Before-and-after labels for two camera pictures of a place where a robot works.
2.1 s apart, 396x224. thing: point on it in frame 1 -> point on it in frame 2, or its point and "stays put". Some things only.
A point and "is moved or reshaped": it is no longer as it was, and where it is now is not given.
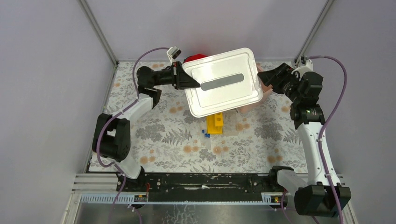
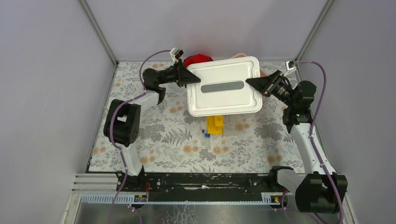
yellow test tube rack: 215,123 stays put
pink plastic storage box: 266,90 -> 263,73
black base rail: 208,187 stays put
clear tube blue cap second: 207,136 stays put
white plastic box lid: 228,80 is moved or reshaped
